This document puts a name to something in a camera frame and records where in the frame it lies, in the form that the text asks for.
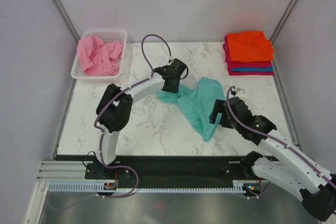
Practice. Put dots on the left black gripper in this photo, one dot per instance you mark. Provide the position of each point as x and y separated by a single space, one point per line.
174 89

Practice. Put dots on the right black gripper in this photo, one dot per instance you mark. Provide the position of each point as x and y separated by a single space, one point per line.
218 107

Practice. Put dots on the teal t shirt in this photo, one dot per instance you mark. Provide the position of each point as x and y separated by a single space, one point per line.
197 104

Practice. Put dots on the white plastic basket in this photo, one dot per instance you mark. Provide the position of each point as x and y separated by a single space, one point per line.
107 36

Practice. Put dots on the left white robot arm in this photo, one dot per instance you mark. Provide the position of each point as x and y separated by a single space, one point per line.
114 109

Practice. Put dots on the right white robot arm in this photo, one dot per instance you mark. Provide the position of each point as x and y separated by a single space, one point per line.
310 183

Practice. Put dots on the bottom magenta folded t shirt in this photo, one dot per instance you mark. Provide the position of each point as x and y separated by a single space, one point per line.
250 73

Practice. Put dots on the blue folded t shirt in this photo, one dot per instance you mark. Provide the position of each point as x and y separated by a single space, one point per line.
269 69

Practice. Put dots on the orange folded t shirt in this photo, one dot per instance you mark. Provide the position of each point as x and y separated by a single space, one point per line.
249 46

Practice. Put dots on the pink t shirt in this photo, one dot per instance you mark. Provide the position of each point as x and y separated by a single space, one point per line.
97 58

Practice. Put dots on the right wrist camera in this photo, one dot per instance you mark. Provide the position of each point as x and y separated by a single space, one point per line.
240 93

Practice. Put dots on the white slotted cable duct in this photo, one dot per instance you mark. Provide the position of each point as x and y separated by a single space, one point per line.
101 187

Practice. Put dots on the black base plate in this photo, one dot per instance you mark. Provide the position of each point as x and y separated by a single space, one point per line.
174 171

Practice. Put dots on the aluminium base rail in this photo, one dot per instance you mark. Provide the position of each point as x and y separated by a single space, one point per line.
52 167

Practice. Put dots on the right aluminium frame post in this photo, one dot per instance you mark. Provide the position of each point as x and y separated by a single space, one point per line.
286 14

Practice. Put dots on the aluminium frame post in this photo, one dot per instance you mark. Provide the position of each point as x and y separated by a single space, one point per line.
286 14
65 17

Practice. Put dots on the left aluminium frame post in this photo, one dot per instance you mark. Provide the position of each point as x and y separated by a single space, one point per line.
65 17

